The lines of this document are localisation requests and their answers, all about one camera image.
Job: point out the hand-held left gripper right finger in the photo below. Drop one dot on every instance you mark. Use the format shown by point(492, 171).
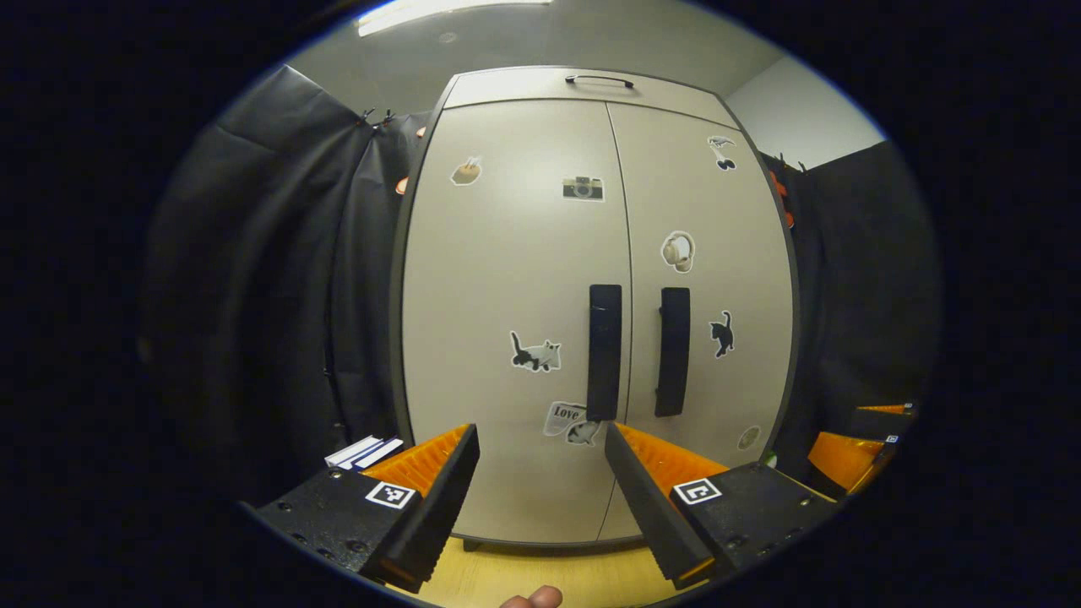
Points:
point(646, 507)

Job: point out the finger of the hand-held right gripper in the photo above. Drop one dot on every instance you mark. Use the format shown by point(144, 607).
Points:
point(878, 422)
point(844, 460)

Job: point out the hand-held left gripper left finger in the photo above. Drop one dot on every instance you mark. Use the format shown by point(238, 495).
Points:
point(439, 507)

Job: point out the white cabinet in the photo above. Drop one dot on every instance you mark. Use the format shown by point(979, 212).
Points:
point(396, 338)

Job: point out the white cabinet door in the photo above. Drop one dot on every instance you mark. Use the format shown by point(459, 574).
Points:
point(743, 270)
point(490, 279)

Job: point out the white cabinet drawer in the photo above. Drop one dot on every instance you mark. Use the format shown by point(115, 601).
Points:
point(507, 89)

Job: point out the grey blue book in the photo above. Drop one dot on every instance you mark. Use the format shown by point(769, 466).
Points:
point(372, 454)

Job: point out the black backdrop cloth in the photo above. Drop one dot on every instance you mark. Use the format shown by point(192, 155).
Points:
point(253, 295)
point(870, 279)

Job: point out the ceiling light panel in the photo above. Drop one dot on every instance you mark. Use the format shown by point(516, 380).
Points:
point(439, 10)

